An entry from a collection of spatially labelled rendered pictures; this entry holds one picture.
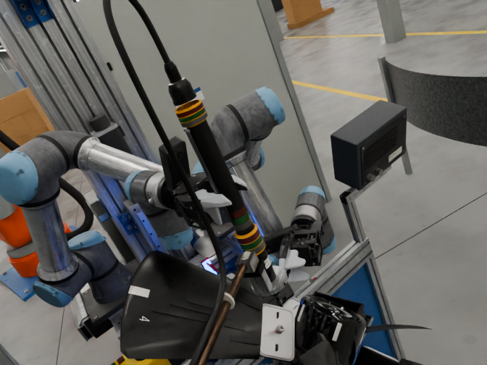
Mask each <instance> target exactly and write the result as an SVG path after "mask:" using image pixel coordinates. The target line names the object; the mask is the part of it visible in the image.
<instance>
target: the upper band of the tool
mask: <svg viewBox="0 0 487 365"><path fill-rule="evenodd" d="M200 103H201V99H196V100H193V101H189V102H188V103H185V104H183V105H182V106H179V107H178V108H177V109H176V110H175V113H176V114H180V113H184V112H187V111H189V110H191V109H193V108H195V107H197V106H198V105H199V104H200ZM203 108H204V107H202V108H201V109H200V110H202V109H203ZM200 110H198V112H199V111H200ZM195 113H197V112H195ZM195 113H193V114H195ZM205 113H206V112H205ZM205 113H203V114H205ZM193 114H191V115H193ZM203 114H202V115H203ZM202 115H201V116H202ZM189 116H190V115H188V116H187V117H189ZM201 116H199V117H201ZM199 117H197V118H199ZM182 118H185V117H181V118H178V119H182ZM197 118H196V119H197ZM193 120H194V119H193ZM193 120H191V121H193ZM204 120H205V119H204ZM204 120H202V121H201V122H199V123H197V124H195V125H192V126H190V127H193V126H196V125H198V124H200V123H202V122H203V121H204ZM188 122H190V121H188ZM181 123H187V122H181ZM187 128H189V127H187Z"/></svg>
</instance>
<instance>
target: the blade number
mask: <svg viewBox="0 0 487 365"><path fill-rule="evenodd" d="M153 323H154V315H152V314H145V313H141V312H137V315H136V324H144V325H149V326H153Z"/></svg>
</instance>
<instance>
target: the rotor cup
mask: <svg viewBox="0 0 487 365"><path fill-rule="evenodd" d="M303 304H304V305H305V307H304V310H303V312H302V315H301V318H300V320H299V322H298V321H297V319H298V317H299V313H300V311H301V308H302V305H303ZM328 307H333V308H336V309H337V310H338V311H339V313H336V312H334V311H331V310H330V309H328ZM338 323H341V324H342V326H341V330H340V332H339V334H338V338H337V341H334V340H332V339H333V336H334V333H335V331H336V327H337V324H338ZM366 324H367V322H366V321H365V320H364V318H363V317H362V316H360V315H359V314H358V313H356V312H354V311H352V310H351V309H348V308H347V307H345V306H342V305H340V304H338V303H335V302H333V301H329V300H328V299H325V298H321V297H318V296H315V295H304V296H303V297H302V299H301V302H300V304H299V307H298V310H297V312H296V316H295V318H294V359H293V360H292V361H291V364H288V363H285V362H282V361H276V360H272V362H273V364H274V365H303V364H302V363H301V362H300V360H299V359H298V357H300V356H301V355H302V354H304V353H306V352H307V351H308V350H310V349H311V348H313V347H315V346H316V345H317V344H319V343H320V340H319V338H318V336H317V332H319V333H322V334H323V335H324V336H325V339H326V340H327V341H328V342H329V343H330V344H331V345H332V347H333V351H334V352H335V351H338V354H339V361H340V363H341V364H342V365H352V364H353V363H354V360H355V357H356V354H357V351H358V349H359V345H360V343H361V340H362V336H363V334H364V332H365V328H366Z"/></svg>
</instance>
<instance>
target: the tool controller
mask: <svg viewBox="0 0 487 365"><path fill-rule="evenodd" d="M406 134H407V108H406V107H405V106H401V105H398V104H393V103H390V102H387V101H383V100H379V101H377V102H375V103H374V104H373V105H372V106H370V107H369V108H367V109H366V110H364V111H363V112H362V113H360V114H359V115H357V116H356V117H355V118H354V119H352V120H350V121H349V122H347V123H346V124H345V125H344V126H342V127H340V128H339V129H338V130H337V131H335V132H334V133H332V134H331V135H330V141H331V148H332V155H333V169H334V176H335V179H336V180H337V181H340V182H342V183H344V184H346V185H348V186H350V187H352V188H356V189H357V190H361V189H363V187H365V186H366V185H367V184H368V183H370V182H373V181H374V180H375V178H376V177H377V176H378V175H382V174H383V171H384V170H385V169H387V168H388V167H389V166H390V165H392V164H393V163H394V162H395V161H396V160H397V159H398V158H400V157H401V156H402V155H403V154H405V152H406Z"/></svg>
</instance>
